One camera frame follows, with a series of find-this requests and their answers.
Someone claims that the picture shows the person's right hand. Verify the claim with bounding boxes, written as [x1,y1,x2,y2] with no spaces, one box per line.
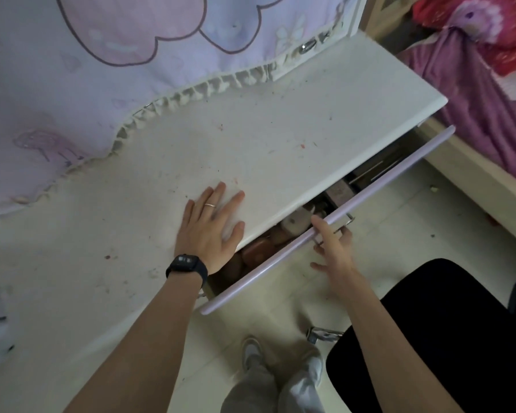
[309,215,362,298]

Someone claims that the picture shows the person's left hand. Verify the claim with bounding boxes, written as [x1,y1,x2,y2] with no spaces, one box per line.
[174,181,247,276]

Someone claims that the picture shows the purple drawer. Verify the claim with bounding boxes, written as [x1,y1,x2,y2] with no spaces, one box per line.
[200,124,456,317]

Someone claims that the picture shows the person's left forearm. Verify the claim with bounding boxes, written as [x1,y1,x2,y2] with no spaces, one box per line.
[64,270,207,413]

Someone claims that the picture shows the person's right forearm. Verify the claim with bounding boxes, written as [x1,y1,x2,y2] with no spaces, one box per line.
[339,272,463,413]

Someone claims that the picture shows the white dressing table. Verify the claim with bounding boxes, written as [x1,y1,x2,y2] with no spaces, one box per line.
[0,29,450,413]

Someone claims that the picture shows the black smartwatch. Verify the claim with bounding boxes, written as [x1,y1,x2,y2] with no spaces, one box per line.
[166,253,209,289]

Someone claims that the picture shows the white shoe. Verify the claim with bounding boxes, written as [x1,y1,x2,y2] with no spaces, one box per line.
[241,337,263,371]
[303,356,324,387]

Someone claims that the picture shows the black office chair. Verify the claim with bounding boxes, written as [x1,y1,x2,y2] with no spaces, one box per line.
[306,258,516,413]

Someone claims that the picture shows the pink cartoon cloth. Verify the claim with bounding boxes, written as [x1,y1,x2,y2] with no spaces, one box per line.
[0,0,362,220]

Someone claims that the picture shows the purple bed sheet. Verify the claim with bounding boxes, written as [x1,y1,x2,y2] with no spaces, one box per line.
[397,28,516,192]

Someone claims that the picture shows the red floral pillow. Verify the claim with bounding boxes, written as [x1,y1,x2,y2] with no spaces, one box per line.
[412,0,516,78]

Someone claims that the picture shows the wooden bed frame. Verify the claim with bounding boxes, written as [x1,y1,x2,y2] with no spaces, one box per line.
[361,0,516,254]

